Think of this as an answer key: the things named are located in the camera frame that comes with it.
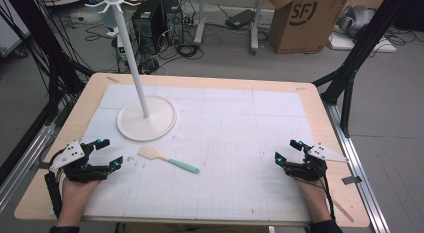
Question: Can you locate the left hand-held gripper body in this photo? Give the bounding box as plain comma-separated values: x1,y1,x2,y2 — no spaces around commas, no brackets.
48,139,112,184

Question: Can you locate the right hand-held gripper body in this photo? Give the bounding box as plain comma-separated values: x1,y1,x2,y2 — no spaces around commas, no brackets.
283,143,350,183

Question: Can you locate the person's right hand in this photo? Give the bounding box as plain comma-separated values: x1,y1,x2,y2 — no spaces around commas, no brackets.
294,176,330,211

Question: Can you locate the person's left hand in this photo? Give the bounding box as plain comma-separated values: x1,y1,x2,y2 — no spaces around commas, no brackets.
59,177,103,212

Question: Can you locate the dark tape piece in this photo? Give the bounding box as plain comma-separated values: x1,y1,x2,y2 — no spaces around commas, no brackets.
341,175,363,186

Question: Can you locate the white hook rack stand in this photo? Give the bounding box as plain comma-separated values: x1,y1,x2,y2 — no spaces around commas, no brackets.
84,0,178,143

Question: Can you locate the thin wooden stick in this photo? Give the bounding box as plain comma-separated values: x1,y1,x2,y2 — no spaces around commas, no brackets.
333,199,355,224

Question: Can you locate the white gridded mat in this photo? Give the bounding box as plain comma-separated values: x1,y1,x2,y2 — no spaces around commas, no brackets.
79,83,318,225

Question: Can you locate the white power strip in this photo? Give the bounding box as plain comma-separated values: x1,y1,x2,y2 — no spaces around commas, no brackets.
105,26,122,39

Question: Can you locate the white flat board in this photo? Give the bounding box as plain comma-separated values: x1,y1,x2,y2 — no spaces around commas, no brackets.
329,30,398,54

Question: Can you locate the brown cardboard box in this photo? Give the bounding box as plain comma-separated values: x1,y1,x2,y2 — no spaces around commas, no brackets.
265,0,353,55

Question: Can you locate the large black computer tower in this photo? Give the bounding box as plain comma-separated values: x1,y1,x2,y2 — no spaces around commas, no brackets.
132,0,165,55

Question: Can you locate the grey rounded machine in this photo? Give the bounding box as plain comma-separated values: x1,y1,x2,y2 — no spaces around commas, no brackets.
336,4,377,39

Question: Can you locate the black flat device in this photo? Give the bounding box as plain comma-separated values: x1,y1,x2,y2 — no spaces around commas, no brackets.
224,8,257,31

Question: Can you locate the small black computer tower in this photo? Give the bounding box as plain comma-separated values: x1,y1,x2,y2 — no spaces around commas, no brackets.
162,0,185,46

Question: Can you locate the wooden spatula with green handle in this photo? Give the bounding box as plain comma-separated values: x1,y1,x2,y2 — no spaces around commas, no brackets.
137,145,201,175

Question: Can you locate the aluminium rail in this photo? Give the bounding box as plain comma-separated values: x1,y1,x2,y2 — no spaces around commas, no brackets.
322,101,391,233
0,121,58,212

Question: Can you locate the black metal frame stand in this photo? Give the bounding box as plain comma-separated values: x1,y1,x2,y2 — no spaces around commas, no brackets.
3,0,96,127
312,0,415,138

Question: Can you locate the white metal stand frame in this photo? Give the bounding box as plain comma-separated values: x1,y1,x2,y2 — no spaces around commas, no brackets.
193,0,268,56

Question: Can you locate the coiled black cable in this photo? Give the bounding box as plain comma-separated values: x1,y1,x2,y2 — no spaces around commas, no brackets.
175,42,205,61

